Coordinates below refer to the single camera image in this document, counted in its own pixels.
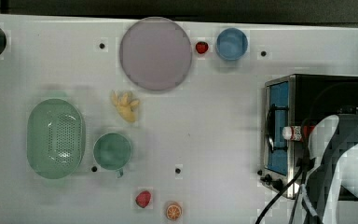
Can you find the small red strawberry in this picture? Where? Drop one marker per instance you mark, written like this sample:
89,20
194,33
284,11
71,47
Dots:
201,47

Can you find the red ketchup bottle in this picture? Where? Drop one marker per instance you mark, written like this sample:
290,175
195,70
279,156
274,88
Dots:
296,133

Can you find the peeled yellow banana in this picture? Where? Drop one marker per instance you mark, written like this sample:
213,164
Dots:
125,105

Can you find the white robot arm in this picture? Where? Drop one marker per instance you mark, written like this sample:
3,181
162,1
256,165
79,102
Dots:
333,146

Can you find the orange slice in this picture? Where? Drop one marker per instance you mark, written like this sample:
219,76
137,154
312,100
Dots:
173,211

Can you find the green oval colander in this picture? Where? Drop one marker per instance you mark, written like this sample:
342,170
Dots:
55,139

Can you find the green cup with handle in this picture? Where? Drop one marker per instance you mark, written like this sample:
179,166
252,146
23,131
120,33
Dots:
112,151

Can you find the blue bowl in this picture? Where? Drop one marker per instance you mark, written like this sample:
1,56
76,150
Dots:
231,44

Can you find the black toaster oven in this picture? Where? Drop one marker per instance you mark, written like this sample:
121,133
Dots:
291,101

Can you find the large red strawberry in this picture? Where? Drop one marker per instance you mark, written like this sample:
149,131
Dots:
143,198

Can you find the purple round plate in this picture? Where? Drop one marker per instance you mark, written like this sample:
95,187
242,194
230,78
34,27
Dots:
155,54

